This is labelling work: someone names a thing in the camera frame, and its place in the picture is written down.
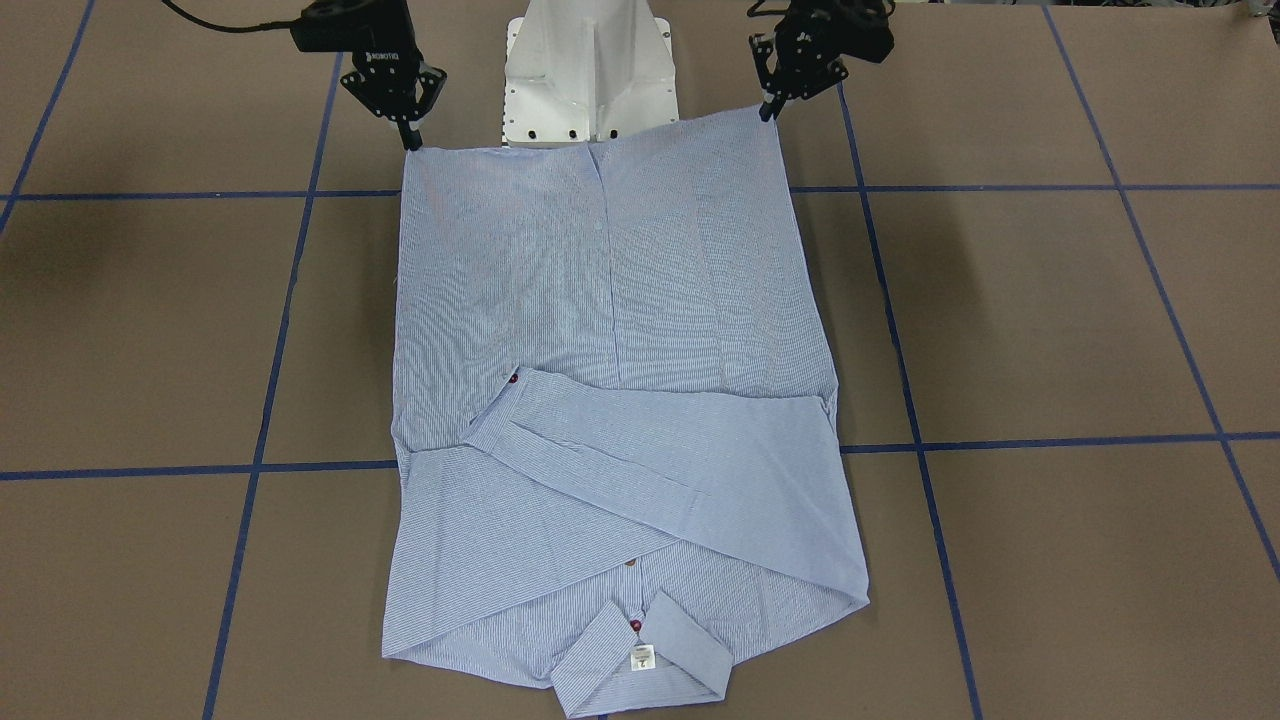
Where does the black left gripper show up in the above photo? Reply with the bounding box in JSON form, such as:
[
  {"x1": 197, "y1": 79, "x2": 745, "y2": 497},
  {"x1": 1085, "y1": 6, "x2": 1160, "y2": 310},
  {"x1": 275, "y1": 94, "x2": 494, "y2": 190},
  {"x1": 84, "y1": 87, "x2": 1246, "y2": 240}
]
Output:
[{"x1": 749, "y1": 1, "x2": 896, "y2": 123}]

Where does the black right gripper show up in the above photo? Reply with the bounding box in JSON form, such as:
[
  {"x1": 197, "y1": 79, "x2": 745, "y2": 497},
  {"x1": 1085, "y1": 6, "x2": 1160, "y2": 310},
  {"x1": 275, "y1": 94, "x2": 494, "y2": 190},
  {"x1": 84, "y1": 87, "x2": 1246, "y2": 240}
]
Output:
[{"x1": 291, "y1": 1, "x2": 448, "y2": 151}]

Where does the light blue striped shirt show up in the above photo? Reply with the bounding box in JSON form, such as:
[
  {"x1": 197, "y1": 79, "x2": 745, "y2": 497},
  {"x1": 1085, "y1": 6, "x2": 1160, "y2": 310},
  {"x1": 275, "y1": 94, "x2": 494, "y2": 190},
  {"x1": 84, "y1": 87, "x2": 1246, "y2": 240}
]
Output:
[{"x1": 381, "y1": 108, "x2": 870, "y2": 719}]

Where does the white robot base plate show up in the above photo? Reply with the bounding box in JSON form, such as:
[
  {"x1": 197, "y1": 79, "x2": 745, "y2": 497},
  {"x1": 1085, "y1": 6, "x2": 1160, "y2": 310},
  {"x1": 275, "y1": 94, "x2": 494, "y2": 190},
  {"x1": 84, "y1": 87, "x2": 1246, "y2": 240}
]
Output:
[{"x1": 500, "y1": 1, "x2": 680, "y2": 149}]

